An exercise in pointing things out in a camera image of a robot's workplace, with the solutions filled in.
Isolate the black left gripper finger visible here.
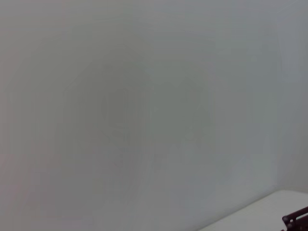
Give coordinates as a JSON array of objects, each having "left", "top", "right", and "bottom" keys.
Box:
[{"left": 281, "top": 205, "right": 308, "bottom": 231}]

